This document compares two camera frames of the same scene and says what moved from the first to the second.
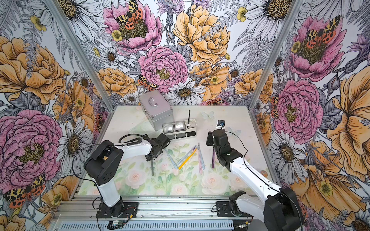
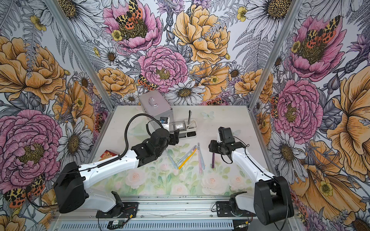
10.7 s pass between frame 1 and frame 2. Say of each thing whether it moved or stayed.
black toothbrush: stayed
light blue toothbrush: stayed
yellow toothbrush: stayed
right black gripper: moved
